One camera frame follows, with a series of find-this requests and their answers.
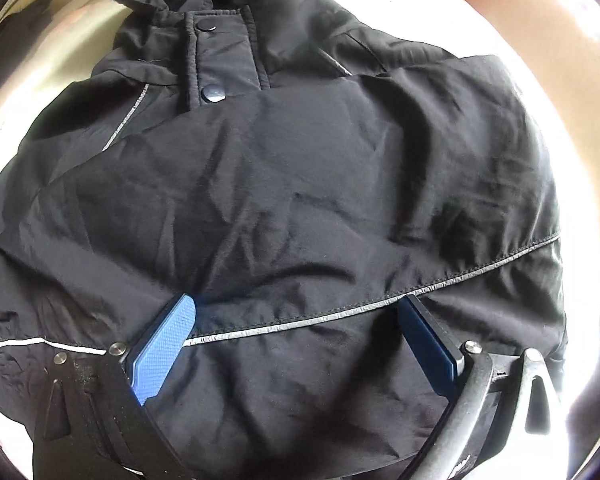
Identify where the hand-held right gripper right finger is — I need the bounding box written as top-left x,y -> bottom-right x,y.
397,295 -> 552,480

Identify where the black jacket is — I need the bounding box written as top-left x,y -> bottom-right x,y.
0,0 -> 576,480

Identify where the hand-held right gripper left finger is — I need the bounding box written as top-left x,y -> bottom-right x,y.
32,293 -> 197,480

